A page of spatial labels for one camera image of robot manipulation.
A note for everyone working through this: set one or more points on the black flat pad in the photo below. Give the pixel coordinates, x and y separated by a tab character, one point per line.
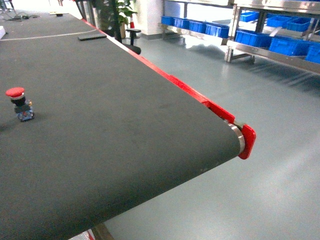
91	37

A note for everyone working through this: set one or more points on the green potted plant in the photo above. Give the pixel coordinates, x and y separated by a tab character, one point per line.
125	13

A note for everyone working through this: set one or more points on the red mushroom push button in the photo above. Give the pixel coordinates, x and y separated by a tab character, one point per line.
23	107

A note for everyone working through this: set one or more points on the steel flow rack shelf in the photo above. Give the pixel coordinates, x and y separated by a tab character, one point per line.
236	50

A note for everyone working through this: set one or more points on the red conveyor end cap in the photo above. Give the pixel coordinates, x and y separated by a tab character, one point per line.
249	135

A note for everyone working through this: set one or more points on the black office chair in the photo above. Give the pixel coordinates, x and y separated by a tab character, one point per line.
132	31

